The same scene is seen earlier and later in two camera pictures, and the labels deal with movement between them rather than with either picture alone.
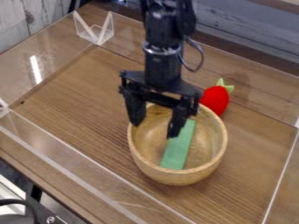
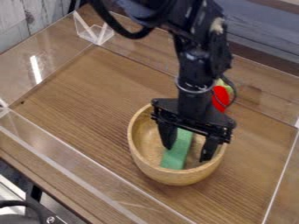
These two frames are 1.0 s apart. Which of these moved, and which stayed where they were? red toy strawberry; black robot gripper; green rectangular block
Moved: black robot gripper
Stayed: green rectangular block; red toy strawberry
